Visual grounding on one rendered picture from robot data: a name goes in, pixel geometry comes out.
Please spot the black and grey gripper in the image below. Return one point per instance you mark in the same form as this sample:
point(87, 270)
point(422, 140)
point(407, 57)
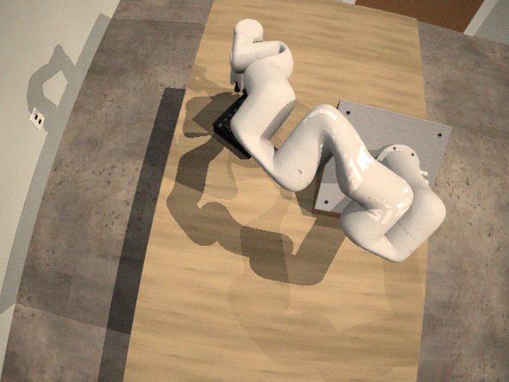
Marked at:
point(238, 79)

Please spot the black lighting desk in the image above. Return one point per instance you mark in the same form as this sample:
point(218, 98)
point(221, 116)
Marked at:
point(222, 125)

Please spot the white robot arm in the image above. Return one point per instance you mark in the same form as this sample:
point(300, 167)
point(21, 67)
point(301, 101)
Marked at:
point(385, 200)

